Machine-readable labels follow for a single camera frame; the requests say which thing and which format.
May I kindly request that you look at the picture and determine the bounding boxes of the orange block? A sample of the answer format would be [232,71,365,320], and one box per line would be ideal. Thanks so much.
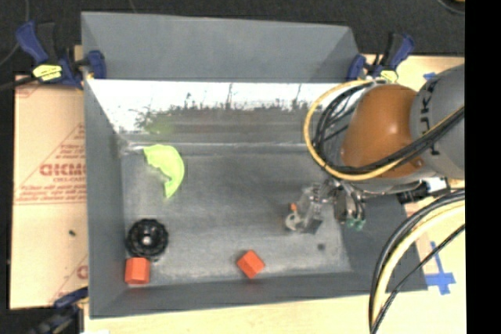
[236,250,266,280]
[124,257,152,286]

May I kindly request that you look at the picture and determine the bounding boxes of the grey metal bin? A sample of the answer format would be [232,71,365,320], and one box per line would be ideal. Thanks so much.
[80,11,428,318]

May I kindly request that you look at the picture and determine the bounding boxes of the lime green curved piece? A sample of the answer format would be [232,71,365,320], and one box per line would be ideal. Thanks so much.
[142,144,186,200]

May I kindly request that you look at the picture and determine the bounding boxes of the black holed ball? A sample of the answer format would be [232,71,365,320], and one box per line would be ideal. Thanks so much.
[124,218,170,260]

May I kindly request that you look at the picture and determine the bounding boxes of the brown cardboard board red print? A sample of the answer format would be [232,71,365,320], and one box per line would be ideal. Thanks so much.
[9,74,89,310]

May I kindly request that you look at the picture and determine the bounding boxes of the black cylinder on white bracket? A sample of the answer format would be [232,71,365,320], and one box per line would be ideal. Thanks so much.
[396,178,449,205]

